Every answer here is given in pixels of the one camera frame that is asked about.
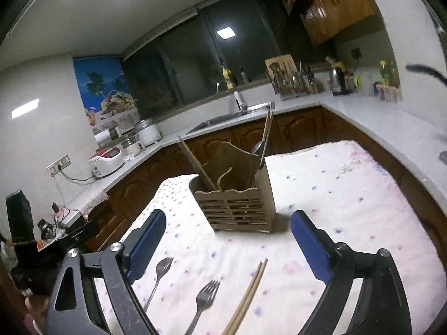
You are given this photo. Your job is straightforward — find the wooden chopstick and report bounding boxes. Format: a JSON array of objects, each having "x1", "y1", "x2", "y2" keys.
[
  {"x1": 178, "y1": 137, "x2": 217, "y2": 191},
  {"x1": 256, "y1": 109, "x2": 275, "y2": 168},
  {"x1": 221, "y1": 258, "x2": 269, "y2": 335},
  {"x1": 226, "y1": 258, "x2": 269, "y2": 335}
]

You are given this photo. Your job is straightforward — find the wooden utensil holder caddy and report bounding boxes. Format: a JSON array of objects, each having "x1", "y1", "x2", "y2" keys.
[{"x1": 189, "y1": 142, "x2": 276, "y2": 233}]

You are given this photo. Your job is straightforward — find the white floral tablecloth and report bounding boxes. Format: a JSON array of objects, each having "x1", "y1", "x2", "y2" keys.
[{"x1": 132, "y1": 141, "x2": 446, "y2": 334}]

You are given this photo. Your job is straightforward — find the steel round spoon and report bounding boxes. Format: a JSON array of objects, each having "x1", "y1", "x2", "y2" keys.
[{"x1": 250, "y1": 141, "x2": 263, "y2": 156}]

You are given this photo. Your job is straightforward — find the kitchen faucet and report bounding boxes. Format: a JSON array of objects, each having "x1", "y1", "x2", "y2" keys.
[{"x1": 216, "y1": 79, "x2": 248, "y2": 112}]

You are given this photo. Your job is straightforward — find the yellow oil bottle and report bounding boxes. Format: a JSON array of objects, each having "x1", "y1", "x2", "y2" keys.
[{"x1": 380, "y1": 60, "x2": 400, "y2": 87}]

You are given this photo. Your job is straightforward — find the steel electric kettle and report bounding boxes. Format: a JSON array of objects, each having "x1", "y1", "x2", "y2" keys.
[{"x1": 325, "y1": 56, "x2": 352, "y2": 96}]

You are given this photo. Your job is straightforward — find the wooden cutting board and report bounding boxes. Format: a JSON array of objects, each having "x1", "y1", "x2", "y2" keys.
[{"x1": 264, "y1": 54, "x2": 298, "y2": 79}]

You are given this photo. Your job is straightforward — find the black wok pan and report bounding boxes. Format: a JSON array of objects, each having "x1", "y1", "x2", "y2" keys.
[{"x1": 405, "y1": 64, "x2": 447, "y2": 85}]

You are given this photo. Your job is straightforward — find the dish rack with utensils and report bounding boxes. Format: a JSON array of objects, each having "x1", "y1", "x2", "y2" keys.
[{"x1": 267, "y1": 63, "x2": 318, "y2": 101}]

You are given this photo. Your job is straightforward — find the steel chopstick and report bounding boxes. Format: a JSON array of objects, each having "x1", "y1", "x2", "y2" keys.
[{"x1": 256, "y1": 109, "x2": 271, "y2": 179}]

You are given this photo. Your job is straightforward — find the wooden upper cabinets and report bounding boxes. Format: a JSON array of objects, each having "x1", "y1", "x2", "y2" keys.
[{"x1": 281, "y1": 0, "x2": 377, "y2": 46}]

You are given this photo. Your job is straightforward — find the tropical fruit poster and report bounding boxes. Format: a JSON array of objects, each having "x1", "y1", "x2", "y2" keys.
[{"x1": 73, "y1": 56, "x2": 140, "y2": 135}]

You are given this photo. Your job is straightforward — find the steel fork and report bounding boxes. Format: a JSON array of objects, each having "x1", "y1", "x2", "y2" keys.
[{"x1": 185, "y1": 280, "x2": 220, "y2": 335}]

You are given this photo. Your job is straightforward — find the wall power outlet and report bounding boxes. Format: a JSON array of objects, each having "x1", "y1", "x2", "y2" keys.
[{"x1": 47, "y1": 155, "x2": 71, "y2": 177}]

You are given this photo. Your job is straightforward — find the spice jar rack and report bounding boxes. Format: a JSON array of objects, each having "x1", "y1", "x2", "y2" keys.
[{"x1": 374, "y1": 82, "x2": 402, "y2": 104}]

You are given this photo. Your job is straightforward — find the person's left hand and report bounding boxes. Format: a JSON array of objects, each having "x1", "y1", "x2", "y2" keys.
[{"x1": 25, "y1": 295, "x2": 50, "y2": 330}]

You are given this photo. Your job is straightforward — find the white pot with lid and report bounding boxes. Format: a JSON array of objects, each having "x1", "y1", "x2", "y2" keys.
[{"x1": 134, "y1": 119, "x2": 161, "y2": 147}]

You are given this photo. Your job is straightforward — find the white rice cooker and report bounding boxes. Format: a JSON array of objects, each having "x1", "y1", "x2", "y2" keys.
[{"x1": 89, "y1": 147, "x2": 124, "y2": 178}]

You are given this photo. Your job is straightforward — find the steel spoon left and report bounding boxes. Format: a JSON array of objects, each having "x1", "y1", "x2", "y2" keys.
[{"x1": 143, "y1": 257, "x2": 173, "y2": 312}]

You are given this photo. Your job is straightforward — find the yellow dish soap bottle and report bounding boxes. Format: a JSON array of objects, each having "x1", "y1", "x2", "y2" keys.
[{"x1": 220, "y1": 58, "x2": 234, "y2": 89}]

